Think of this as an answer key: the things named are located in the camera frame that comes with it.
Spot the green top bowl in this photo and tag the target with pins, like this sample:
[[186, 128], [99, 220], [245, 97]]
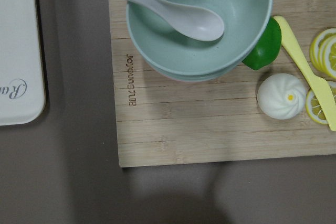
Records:
[[211, 47]]

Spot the pink lower bowl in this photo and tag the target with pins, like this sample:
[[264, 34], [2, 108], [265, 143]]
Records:
[[198, 78]]

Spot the white ceramic spoon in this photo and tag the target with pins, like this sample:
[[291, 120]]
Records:
[[162, 9]]

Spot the bamboo cutting board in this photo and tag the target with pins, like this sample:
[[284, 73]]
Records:
[[166, 122]]

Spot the cream rectangular tray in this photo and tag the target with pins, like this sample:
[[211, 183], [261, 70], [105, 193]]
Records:
[[22, 79]]

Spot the green lime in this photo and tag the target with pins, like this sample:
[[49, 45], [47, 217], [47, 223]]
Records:
[[267, 48]]

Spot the yellow plastic knife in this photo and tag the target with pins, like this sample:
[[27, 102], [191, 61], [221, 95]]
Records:
[[319, 86]]

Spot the lemon slices stack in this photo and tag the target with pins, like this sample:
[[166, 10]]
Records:
[[322, 52]]

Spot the white steamed bun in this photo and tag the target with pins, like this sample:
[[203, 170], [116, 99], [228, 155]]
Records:
[[281, 96]]

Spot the single lemon slice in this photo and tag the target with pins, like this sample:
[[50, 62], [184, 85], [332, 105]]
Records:
[[314, 109]]

